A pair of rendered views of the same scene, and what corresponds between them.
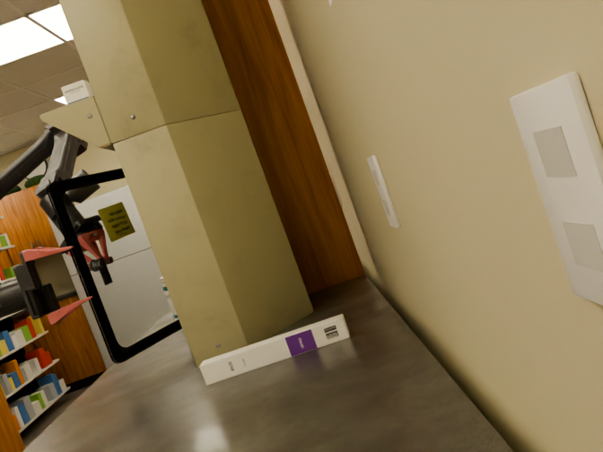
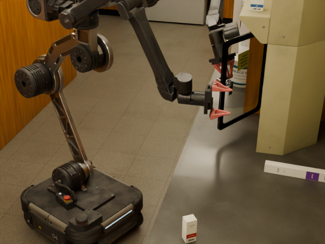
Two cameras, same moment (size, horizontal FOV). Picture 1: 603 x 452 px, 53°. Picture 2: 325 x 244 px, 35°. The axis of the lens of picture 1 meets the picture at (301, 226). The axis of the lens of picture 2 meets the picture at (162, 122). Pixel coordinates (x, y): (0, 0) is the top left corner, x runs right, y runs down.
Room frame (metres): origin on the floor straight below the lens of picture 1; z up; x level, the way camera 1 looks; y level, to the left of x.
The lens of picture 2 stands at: (-0.72, 0.27, 2.03)
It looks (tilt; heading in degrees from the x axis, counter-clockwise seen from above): 27 degrees down; 12
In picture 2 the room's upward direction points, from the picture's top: 1 degrees clockwise
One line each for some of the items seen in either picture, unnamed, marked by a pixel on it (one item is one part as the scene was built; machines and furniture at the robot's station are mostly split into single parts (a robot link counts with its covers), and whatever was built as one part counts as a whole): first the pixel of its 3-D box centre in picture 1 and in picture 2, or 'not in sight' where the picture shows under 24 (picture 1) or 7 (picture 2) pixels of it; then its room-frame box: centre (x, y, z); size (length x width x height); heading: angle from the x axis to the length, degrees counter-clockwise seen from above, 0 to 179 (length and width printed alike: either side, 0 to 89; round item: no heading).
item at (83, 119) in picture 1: (101, 136); (256, 18); (1.35, 0.35, 1.46); 0.32 x 0.12 x 0.10; 0
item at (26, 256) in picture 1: (50, 263); (219, 92); (1.10, 0.45, 1.23); 0.09 x 0.07 x 0.07; 90
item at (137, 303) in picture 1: (134, 256); (243, 78); (1.37, 0.38, 1.19); 0.30 x 0.01 x 0.40; 148
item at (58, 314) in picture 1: (65, 299); (218, 108); (1.10, 0.45, 1.16); 0.09 x 0.07 x 0.07; 90
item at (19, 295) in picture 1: (21, 293); (200, 98); (1.10, 0.52, 1.20); 0.07 x 0.07 x 0.10; 0
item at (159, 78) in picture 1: (201, 166); (298, 54); (1.34, 0.16, 1.32); 0.32 x 0.25 x 0.77; 0
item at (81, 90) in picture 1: (81, 99); (257, 1); (1.30, 0.35, 1.54); 0.05 x 0.05 x 0.06; 0
